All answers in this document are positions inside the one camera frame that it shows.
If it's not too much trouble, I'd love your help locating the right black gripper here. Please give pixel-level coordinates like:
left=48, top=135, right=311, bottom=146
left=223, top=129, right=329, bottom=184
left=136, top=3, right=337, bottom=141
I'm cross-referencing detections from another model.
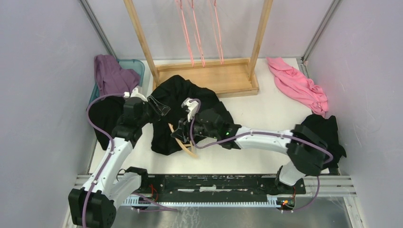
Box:
left=171, top=110, right=219, bottom=143

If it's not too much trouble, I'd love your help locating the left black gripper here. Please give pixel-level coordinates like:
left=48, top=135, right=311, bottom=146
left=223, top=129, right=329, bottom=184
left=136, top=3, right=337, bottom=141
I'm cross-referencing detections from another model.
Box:
left=137, top=95, right=170, bottom=127

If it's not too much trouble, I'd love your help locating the black pleated skirt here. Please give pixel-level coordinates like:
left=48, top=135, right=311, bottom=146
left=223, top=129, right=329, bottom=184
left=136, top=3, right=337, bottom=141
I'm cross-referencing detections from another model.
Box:
left=149, top=75, right=234, bottom=155

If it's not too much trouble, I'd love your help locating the black garment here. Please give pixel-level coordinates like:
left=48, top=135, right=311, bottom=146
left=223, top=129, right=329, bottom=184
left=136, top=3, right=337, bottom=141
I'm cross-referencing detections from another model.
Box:
left=89, top=96, right=125, bottom=135
left=301, top=114, right=346, bottom=169

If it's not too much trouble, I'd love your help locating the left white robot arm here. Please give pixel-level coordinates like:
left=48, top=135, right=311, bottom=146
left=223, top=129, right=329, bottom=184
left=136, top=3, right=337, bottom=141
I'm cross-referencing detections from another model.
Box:
left=68, top=96, right=170, bottom=228

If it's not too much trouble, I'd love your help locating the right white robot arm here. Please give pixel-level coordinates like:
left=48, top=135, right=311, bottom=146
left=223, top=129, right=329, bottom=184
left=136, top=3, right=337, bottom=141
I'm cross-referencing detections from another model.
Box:
left=171, top=109, right=333, bottom=194

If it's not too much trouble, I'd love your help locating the wooden hanger rack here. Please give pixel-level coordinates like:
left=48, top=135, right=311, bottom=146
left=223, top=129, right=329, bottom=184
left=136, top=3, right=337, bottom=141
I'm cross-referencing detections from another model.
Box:
left=124, top=0, right=273, bottom=98

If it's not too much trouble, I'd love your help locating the teal plastic basket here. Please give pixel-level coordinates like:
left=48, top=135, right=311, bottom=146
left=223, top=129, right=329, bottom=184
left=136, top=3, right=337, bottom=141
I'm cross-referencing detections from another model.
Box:
left=88, top=59, right=145, bottom=104

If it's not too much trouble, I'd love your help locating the purple garment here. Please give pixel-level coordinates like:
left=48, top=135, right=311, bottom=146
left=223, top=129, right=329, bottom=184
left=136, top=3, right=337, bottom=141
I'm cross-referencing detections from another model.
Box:
left=94, top=55, right=141, bottom=96

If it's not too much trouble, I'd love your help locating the pink garment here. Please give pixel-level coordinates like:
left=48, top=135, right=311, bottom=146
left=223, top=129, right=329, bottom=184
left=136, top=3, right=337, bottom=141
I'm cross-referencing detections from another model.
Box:
left=266, top=57, right=329, bottom=117

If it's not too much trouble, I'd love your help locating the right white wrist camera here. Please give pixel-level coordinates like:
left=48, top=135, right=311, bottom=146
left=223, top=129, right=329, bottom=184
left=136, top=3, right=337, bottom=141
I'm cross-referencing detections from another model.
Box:
left=181, top=98, right=201, bottom=122

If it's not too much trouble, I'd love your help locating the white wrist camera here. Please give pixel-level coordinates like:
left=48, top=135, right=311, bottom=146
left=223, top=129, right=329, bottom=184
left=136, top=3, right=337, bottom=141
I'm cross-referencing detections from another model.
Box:
left=123, top=86, right=147, bottom=102
left=181, top=98, right=201, bottom=122

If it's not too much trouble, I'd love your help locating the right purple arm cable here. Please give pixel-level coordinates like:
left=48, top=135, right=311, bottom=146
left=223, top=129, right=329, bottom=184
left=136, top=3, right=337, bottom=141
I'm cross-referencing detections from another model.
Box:
left=188, top=98, right=335, bottom=212

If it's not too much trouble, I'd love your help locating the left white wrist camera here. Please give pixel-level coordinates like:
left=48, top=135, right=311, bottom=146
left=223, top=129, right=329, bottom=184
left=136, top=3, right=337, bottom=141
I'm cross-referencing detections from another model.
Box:
left=123, top=86, right=147, bottom=102

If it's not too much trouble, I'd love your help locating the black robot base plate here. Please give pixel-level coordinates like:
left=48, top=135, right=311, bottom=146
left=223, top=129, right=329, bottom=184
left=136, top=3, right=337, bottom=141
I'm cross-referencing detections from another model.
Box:
left=137, top=174, right=306, bottom=203

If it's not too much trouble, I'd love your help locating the pink wire hanger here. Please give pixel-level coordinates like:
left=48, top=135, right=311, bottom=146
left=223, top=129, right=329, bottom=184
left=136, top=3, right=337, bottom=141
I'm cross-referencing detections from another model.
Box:
left=208, top=0, right=224, bottom=65
left=175, top=0, right=206, bottom=67

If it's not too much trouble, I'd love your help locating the slotted grey cable duct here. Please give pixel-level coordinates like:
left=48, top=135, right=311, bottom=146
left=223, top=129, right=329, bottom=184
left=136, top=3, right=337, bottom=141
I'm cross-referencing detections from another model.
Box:
left=121, top=195, right=281, bottom=209

